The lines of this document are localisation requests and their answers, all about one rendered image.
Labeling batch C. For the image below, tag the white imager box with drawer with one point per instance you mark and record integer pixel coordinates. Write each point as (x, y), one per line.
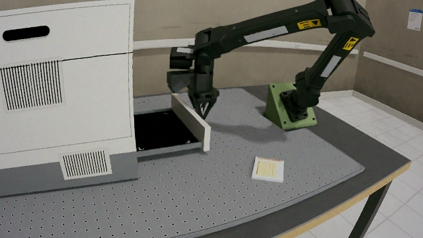
(66, 100)

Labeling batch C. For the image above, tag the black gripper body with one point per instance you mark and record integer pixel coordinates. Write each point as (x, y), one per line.
(210, 93)

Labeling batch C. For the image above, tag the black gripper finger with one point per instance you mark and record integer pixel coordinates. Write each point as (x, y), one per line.
(210, 105)
(192, 101)

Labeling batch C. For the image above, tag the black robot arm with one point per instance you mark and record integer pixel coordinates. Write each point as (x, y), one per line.
(349, 20)

